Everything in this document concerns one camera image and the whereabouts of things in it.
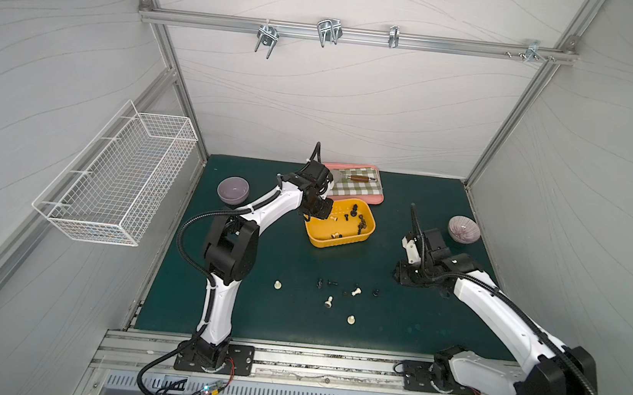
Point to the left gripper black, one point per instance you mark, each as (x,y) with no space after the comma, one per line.
(320,205)

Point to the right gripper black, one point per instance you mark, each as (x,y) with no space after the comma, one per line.
(424,249)

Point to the dark chess piece tall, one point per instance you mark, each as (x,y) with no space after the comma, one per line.
(362,223)

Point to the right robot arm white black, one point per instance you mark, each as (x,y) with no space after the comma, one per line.
(544,365)

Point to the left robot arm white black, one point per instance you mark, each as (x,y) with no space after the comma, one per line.
(230,253)

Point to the yellow plastic storage box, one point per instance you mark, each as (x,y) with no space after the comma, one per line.
(320,231)

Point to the pink tray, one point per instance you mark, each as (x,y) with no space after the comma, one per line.
(376,200)

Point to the pink patterned bowl right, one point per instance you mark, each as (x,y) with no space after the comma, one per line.
(464,230)

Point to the green checkered cloth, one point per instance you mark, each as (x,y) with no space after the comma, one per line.
(342,187)

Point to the purple bowl left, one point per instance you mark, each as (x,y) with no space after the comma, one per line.
(233,191)

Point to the metal u-bolt clamp middle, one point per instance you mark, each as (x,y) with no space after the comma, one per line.
(329,31)

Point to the metal u-bolt clamp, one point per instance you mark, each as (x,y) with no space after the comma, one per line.
(329,31)
(267,37)

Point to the metal u-bolt clamp left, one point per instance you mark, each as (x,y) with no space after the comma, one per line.
(267,37)

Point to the metal hook clamp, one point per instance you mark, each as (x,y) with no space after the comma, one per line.
(394,37)

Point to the spatula with wooden handle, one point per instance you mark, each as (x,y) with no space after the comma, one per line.
(358,178)

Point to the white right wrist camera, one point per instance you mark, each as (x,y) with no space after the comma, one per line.
(412,251)

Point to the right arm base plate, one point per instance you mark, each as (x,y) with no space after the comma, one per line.
(419,376)

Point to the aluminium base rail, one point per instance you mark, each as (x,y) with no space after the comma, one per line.
(368,371)

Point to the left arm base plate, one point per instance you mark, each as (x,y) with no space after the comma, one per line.
(223,359)

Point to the white wire basket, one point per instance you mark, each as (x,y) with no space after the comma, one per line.
(112,189)

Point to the aluminium crossbar rail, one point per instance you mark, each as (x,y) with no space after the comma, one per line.
(357,36)

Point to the metal bracket right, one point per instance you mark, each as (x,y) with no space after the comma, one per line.
(532,54)

